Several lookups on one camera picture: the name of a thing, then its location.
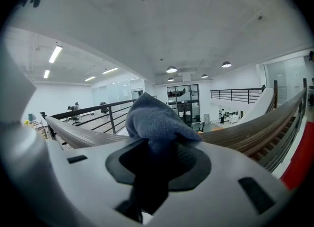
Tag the long ceiling tube light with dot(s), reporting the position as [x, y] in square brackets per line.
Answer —
[55, 54]

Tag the white stair parapet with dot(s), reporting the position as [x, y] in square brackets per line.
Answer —
[260, 106]

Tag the small dome pendant lamp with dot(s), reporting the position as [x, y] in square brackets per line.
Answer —
[171, 79]
[204, 76]

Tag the red panel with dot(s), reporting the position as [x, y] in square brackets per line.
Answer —
[300, 157]

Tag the short ceiling tube light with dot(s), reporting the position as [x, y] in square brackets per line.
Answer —
[46, 74]

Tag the wooden staircase steps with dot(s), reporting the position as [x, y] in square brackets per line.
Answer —
[272, 145]

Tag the small ceiling sensor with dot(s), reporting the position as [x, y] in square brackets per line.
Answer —
[260, 17]

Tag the blue-grey cloth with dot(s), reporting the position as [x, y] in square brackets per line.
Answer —
[152, 120]

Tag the black metal mezzanine railing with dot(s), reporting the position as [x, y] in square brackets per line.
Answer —
[235, 95]

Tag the black metal balcony railing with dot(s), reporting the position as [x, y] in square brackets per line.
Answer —
[111, 119]

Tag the dark wooden newel post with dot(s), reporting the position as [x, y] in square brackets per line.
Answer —
[275, 93]

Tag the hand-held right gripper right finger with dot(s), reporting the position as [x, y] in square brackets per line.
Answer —
[220, 172]

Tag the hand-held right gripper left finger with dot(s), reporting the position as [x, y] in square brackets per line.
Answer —
[83, 172]

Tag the black metal stair railing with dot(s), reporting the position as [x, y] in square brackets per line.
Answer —
[282, 147]

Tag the black framed glass doors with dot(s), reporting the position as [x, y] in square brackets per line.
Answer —
[183, 103]

